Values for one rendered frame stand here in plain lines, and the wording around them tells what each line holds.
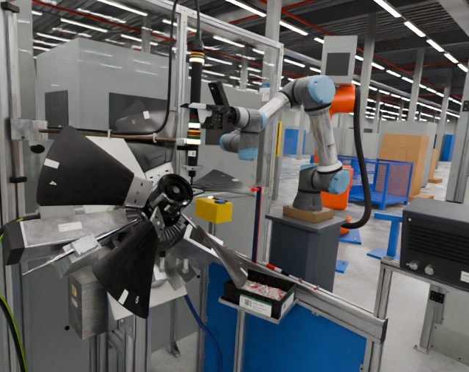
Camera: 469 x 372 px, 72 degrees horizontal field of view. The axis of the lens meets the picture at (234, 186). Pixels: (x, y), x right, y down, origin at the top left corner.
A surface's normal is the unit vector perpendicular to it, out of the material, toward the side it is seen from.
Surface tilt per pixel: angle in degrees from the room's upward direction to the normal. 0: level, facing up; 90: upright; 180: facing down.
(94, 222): 50
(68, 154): 78
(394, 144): 90
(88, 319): 90
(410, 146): 90
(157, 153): 59
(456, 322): 90
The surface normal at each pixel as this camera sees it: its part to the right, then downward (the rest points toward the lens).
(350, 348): -0.72, 0.07
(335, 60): -0.31, 0.14
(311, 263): 0.02, 0.17
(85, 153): 0.47, -0.02
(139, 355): 0.69, 0.16
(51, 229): 0.57, -0.51
